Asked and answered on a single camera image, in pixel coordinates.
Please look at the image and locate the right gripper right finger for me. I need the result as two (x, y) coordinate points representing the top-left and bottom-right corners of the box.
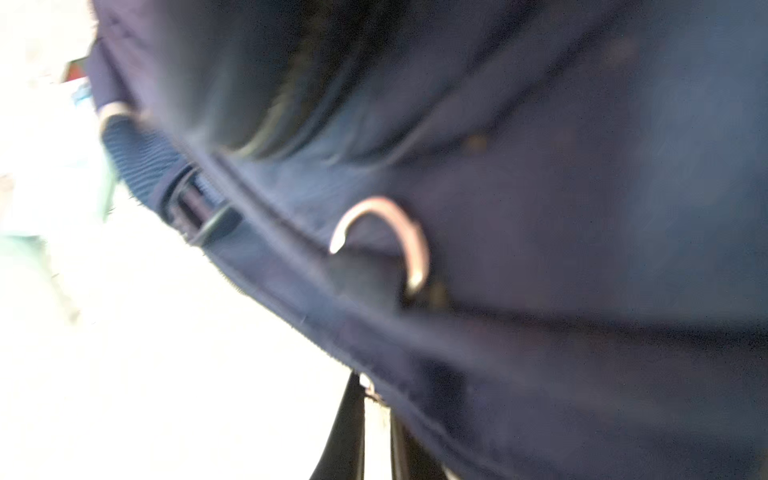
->
(390, 414), (447, 480)

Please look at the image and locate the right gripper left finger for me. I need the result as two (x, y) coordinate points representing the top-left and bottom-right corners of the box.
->
(310, 372), (365, 480)

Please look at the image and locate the navy blue student backpack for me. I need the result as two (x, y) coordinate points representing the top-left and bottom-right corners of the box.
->
(87, 1), (767, 479)

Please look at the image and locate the light blue pencil case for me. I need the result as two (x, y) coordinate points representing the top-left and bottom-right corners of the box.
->
(1, 78), (116, 237)

